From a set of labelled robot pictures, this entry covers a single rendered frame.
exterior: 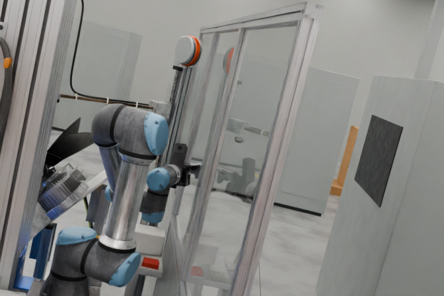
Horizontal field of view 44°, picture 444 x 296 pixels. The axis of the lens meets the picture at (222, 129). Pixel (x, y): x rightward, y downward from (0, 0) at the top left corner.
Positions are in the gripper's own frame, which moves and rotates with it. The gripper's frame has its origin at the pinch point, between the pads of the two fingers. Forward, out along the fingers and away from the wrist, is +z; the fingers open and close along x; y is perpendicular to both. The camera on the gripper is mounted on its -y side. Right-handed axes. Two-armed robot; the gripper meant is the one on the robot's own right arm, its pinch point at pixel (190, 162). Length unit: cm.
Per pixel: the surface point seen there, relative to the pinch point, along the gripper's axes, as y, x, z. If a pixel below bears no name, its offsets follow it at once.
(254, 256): 6, 46, -83
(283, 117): -27, 49, -83
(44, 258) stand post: 60, -75, 20
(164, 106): -17, -36, 59
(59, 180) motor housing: 20, -67, 15
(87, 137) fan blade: -2, -55, 15
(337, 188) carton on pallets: 135, 17, 780
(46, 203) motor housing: 30, -69, 9
